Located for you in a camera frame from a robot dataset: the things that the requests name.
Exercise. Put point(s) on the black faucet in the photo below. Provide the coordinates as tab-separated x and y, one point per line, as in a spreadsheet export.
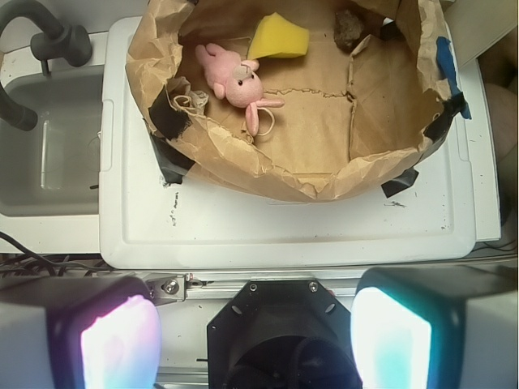
57	39

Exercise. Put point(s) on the yellow green sponge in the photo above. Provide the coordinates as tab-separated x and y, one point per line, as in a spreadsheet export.
277	37

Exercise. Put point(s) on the aluminium extrusion rail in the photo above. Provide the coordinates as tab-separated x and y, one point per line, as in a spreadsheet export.
223	285

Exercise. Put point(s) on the blue tape strip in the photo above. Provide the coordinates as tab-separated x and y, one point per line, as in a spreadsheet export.
446	64

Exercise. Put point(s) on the brown paper bag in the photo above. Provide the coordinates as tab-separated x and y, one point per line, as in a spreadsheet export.
351	121

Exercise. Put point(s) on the grey sink basin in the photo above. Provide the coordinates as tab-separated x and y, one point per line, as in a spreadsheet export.
53	170

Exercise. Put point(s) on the pink plush bunny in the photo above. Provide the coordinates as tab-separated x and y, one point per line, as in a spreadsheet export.
234	79

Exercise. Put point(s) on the silver corner bracket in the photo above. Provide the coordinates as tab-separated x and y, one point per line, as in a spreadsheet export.
164	290

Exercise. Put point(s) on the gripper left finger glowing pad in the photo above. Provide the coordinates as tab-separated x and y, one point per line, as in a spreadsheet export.
72	332

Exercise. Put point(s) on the brown rock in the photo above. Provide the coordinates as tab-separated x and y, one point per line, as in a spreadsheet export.
348	30

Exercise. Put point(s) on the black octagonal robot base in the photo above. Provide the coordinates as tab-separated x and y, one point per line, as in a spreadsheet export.
281	334

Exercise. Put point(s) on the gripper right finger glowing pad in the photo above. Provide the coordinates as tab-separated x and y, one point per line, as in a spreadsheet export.
453	326

